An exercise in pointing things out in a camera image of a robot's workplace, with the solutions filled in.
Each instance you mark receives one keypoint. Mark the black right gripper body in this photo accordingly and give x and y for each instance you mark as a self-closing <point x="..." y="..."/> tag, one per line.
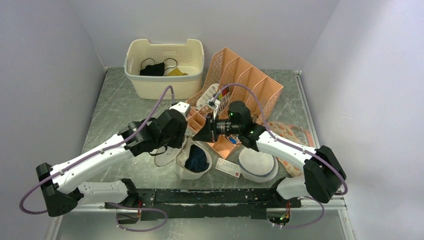
<point x="224" y="126"/>

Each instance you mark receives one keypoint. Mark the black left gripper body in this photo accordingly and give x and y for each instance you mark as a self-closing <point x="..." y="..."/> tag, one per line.
<point x="176" y="140"/>

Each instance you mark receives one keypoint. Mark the white mesh laundry bag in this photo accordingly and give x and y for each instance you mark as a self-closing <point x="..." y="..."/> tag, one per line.
<point x="166" y="155"/>

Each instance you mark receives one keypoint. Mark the dark blue bra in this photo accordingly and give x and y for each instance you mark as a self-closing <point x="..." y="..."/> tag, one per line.
<point x="197" y="161"/>

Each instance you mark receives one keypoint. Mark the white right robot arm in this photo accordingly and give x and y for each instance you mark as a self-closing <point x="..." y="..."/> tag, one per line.
<point x="322" y="174"/>

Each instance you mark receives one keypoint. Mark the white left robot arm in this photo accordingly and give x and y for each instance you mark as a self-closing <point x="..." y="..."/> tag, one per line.
<point x="65" y="186"/>

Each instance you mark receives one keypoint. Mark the orange patterned fabric bag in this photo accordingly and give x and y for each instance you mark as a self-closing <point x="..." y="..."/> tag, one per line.
<point x="295" y="134"/>

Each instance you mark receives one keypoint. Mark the cream plastic laundry basket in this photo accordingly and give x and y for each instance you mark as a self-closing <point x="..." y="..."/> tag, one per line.
<point x="190" y="56"/>

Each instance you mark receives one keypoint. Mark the white red card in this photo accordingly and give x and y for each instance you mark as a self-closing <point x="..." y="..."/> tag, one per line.
<point x="228" y="167"/>

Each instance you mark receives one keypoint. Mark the peach plastic desk organizer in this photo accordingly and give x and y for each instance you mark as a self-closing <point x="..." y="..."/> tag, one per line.
<point x="258" y="91"/>

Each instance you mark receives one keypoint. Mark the yellow cloth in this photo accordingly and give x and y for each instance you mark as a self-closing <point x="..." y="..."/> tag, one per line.
<point x="176" y="72"/>

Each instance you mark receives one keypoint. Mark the black face mask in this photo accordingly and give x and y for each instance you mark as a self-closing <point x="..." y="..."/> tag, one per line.
<point x="156" y="69"/>

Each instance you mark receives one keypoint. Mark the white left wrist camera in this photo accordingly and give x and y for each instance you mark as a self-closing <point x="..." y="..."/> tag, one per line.
<point x="182" y="107"/>

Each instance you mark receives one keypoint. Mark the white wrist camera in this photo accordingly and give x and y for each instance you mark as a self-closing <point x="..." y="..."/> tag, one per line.
<point x="182" y="107"/>
<point x="215" y="105"/>

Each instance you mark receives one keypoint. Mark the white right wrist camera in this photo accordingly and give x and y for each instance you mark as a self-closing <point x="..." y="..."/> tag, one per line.
<point x="215" y="105"/>

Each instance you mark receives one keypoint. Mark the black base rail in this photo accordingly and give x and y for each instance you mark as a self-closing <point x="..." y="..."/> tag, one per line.
<point x="211" y="203"/>

